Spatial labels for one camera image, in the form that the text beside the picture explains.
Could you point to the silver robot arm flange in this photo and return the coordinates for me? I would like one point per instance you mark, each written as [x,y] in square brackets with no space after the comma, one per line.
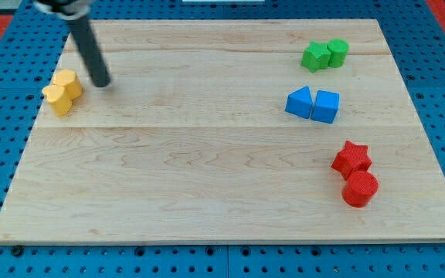
[64,9]

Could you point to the green star block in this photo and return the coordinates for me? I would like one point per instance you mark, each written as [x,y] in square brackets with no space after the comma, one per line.
[316,56]

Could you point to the red star block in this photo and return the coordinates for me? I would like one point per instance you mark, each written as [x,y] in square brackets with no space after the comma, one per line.
[351,158]

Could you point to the light wooden board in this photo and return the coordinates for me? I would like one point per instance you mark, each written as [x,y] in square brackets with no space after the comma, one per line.
[191,144]

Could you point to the blue triangle block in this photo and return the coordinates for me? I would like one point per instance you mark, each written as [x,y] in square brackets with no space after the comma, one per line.
[300,102]

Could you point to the blue cube block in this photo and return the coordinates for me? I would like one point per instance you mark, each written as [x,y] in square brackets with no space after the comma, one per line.
[326,106]

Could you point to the red cylinder block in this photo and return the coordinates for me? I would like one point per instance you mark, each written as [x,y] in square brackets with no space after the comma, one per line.
[360,187]

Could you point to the green cylinder block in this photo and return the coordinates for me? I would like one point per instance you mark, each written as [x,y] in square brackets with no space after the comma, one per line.
[339,49]

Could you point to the yellow hexagon block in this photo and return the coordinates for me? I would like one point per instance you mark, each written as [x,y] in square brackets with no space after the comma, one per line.
[69,80]

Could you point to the yellow heart block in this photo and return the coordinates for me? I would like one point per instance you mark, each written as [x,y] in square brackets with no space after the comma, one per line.
[58,99]

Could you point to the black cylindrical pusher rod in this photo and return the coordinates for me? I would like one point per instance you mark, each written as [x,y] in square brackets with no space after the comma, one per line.
[89,50]

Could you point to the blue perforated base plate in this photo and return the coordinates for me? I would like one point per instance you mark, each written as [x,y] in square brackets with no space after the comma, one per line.
[29,51]

